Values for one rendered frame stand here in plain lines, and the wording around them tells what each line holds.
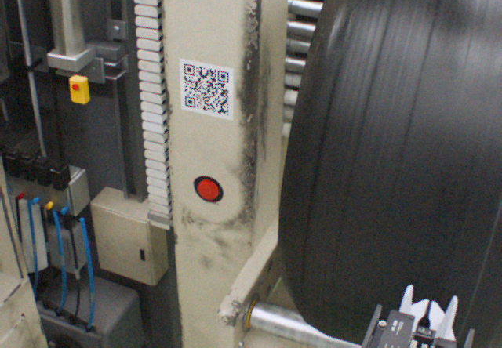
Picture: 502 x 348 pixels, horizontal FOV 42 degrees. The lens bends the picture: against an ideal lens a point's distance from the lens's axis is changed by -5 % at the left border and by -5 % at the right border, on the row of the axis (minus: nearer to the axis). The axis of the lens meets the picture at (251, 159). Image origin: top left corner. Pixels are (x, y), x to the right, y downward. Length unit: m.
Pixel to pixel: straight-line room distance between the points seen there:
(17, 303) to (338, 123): 0.65
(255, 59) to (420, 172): 0.30
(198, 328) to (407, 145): 0.66
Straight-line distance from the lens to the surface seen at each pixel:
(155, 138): 0.98
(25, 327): 1.14
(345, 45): 0.65
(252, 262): 1.02
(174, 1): 0.85
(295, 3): 1.25
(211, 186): 0.96
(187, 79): 0.89
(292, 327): 0.98
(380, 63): 0.63
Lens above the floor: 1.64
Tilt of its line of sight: 34 degrees down
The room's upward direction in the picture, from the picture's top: 1 degrees clockwise
